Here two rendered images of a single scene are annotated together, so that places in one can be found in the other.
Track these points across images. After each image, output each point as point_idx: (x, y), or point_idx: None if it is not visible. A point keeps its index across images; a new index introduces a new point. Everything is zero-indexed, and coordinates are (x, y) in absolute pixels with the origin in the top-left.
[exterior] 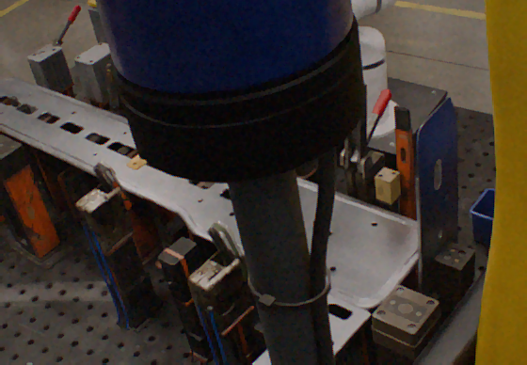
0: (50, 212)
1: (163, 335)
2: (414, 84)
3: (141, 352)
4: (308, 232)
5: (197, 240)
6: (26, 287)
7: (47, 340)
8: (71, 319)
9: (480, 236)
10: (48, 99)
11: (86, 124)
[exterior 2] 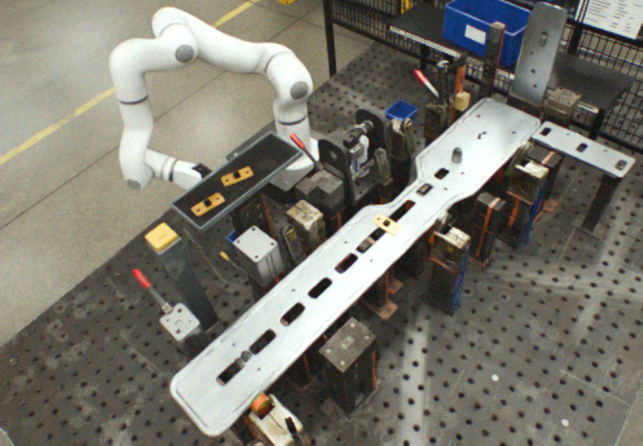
0: (303, 393)
1: (464, 284)
2: (265, 126)
3: (479, 297)
4: (483, 141)
5: None
6: (405, 398)
7: (468, 367)
8: (446, 351)
9: None
10: (253, 321)
11: (320, 275)
